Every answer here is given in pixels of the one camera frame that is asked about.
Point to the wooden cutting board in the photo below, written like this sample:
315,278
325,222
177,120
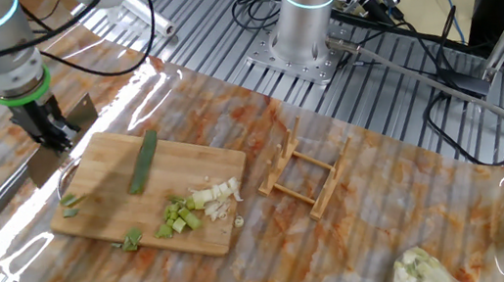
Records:
106,191

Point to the long green scallion leaf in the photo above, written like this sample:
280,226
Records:
143,161

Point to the steel cleaver knife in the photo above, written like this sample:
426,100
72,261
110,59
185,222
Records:
43,168

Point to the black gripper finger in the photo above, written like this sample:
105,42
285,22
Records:
59,133
38,142

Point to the plastic bag of chopped scallions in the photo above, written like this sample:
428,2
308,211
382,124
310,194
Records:
419,275

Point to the marble pattern plastic mat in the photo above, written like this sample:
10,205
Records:
297,253

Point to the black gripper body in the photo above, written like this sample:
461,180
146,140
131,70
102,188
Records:
36,118

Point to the silver robot mounting plate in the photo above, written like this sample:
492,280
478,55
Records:
316,70

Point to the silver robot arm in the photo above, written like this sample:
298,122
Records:
310,29

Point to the wooden peg rack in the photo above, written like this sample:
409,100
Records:
284,156

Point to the chopped scallion pieces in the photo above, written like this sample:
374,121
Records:
203,197

